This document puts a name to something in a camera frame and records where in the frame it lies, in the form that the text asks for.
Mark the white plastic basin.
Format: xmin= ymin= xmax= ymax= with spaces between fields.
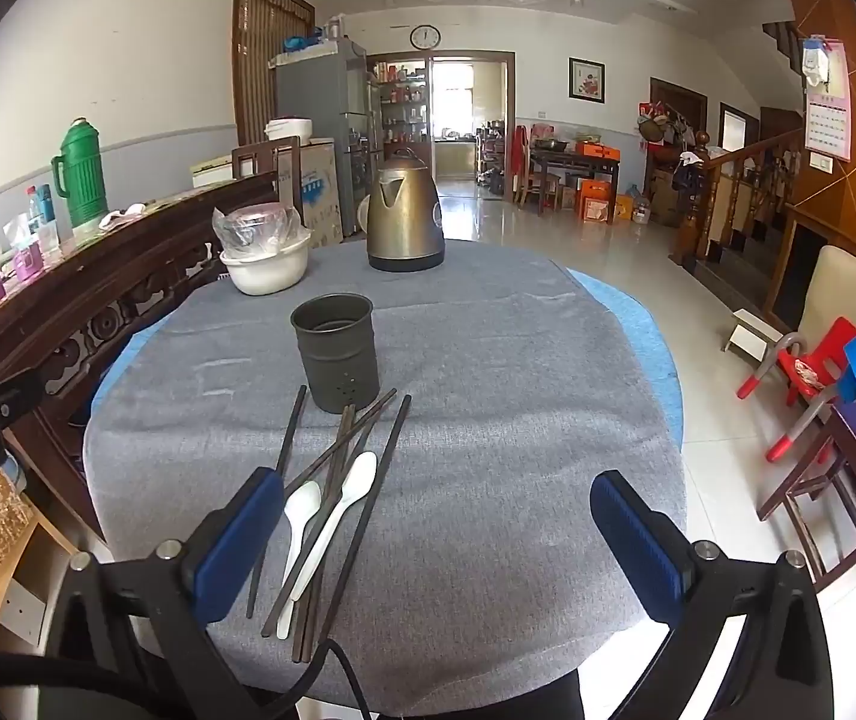
xmin=220 ymin=229 xmax=312 ymax=296

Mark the white plastic spoon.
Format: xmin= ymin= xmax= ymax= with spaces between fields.
xmin=275 ymin=481 xmax=322 ymax=640
xmin=290 ymin=450 xmax=378 ymax=601

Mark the red child chair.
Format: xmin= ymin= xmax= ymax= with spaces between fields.
xmin=736 ymin=317 xmax=856 ymax=461

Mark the wooden stair railing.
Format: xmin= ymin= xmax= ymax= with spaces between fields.
xmin=671 ymin=128 xmax=803 ymax=266

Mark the green thermos flask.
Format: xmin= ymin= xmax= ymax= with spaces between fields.
xmin=50 ymin=117 xmax=107 ymax=227

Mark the grey refrigerator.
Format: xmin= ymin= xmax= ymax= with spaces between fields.
xmin=273 ymin=36 xmax=379 ymax=238

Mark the carved dark wooden sideboard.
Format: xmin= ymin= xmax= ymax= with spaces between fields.
xmin=0 ymin=174 xmax=277 ymax=532

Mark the blue water bottle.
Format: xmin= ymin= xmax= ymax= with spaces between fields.
xmin=35 ymin=184 xmax=55 ymax=224

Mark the dark metal utensil holder cup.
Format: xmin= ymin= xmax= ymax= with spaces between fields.
xmin=290 ymin=293 xmax=381 ymax=415

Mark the dark wooden chair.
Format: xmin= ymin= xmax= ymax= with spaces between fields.
xmin=757 ymin=403 xmax=856 ymax=592

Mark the small white step stool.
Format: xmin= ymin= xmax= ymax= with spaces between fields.
xmin=723 ymin=309 xmax=783 ymax=362

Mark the wall calendar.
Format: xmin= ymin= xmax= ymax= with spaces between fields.
xmin=803 ymin=36 xmax=851 ymax=161

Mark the cardboard appliance box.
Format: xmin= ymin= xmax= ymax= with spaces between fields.
xmin=300 ymin=138 xmax=343 ymax=247

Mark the clear plastic bag with bowls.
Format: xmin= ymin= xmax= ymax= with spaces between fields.
xmin=211 ymin=202 xmax=301 ymax=260

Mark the round wall clock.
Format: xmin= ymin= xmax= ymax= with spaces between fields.
xmin=408 ymin=23 xmax=441 ymax=52

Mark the blue underlay cloth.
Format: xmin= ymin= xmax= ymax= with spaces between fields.
xmin=89 ymin=268 xmax=684 ymax=447

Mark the framed flower picture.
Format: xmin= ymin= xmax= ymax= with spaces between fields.
xmin=568 ymin=57 xmax=606 ymax=104

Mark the grey tablecloth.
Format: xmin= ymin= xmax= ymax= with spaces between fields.
xmin=83 ymin=242 xmax=687 ymax=715

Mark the dark wooden side table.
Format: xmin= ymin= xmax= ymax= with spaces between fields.
xmin=531 ymin=148 xmax=620 ymax=224

